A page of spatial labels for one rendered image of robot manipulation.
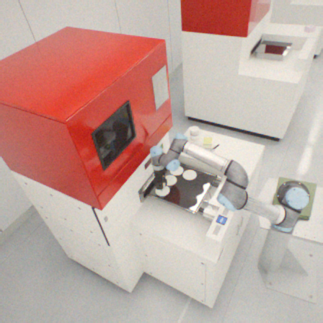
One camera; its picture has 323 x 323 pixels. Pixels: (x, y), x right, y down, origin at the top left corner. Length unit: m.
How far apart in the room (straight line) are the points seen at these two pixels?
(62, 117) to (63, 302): 1.92
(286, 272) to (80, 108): 2.17
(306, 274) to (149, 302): 1.31
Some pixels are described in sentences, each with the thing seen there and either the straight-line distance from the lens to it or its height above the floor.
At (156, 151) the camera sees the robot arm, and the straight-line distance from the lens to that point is 1.66.
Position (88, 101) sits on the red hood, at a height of 1.81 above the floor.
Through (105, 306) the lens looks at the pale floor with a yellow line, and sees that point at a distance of 2.67.
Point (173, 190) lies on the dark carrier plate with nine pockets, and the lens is 2.00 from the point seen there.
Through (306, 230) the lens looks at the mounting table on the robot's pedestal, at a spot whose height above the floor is 0.82.
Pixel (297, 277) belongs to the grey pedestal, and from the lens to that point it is 2.77.
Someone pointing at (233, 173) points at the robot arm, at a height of 1.33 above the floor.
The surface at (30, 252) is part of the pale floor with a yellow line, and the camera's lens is 3.17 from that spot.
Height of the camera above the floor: 2.43
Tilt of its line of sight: 44 degrees down
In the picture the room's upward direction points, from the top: 8 degrees counter-clockwise
